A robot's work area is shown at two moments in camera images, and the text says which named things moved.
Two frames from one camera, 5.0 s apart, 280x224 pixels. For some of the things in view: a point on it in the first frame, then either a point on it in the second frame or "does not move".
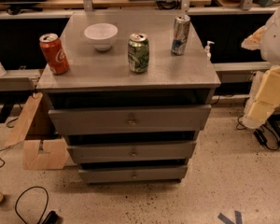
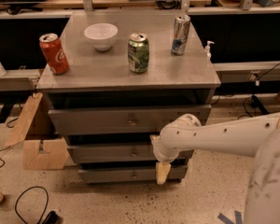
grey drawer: x=146 y=151 does not move
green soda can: x=138 y=53 does not move
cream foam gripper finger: x=268 y=91 -> x=162 y=170
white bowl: x=101 y=35 does not move
